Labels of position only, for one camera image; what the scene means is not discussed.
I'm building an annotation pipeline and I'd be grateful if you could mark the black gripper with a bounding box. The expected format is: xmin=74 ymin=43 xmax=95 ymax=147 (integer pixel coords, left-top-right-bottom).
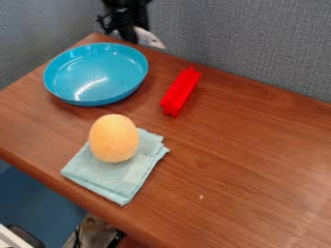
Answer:
xmin=95 ymin=0 xmax=152 ymax=44

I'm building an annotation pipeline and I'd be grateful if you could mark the white toothpaste tube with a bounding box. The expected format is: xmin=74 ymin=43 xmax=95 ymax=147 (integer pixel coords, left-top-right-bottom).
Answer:
xmin=110 ymin=26 xmax=165 ymax=49

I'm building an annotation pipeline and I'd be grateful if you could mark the blue plate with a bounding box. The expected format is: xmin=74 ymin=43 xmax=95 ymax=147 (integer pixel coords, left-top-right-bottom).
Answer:
xmin=42 ymin=43 xmax=148 ymax=107

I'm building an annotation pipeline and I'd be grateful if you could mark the red plastic block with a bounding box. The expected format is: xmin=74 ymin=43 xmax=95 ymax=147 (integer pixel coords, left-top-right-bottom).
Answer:
xmin=160 ymin=67 xmax=201 ymax=117

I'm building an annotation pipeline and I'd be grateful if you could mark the orange egg-shaped ball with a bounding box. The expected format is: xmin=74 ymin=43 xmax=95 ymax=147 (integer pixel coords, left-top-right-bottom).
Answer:
xmin=87 ymin=114 xmax=140 ymax=163

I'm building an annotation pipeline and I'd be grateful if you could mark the light blue folded cloth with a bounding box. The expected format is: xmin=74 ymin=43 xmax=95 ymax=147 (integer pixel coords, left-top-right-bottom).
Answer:
xmin=61 ymin=129 xmax=169 ymax=206

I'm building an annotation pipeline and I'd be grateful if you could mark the metal table leg bracket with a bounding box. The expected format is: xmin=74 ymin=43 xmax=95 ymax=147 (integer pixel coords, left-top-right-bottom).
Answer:
xmin=61 ymin=213 xmax=125 ymax=248

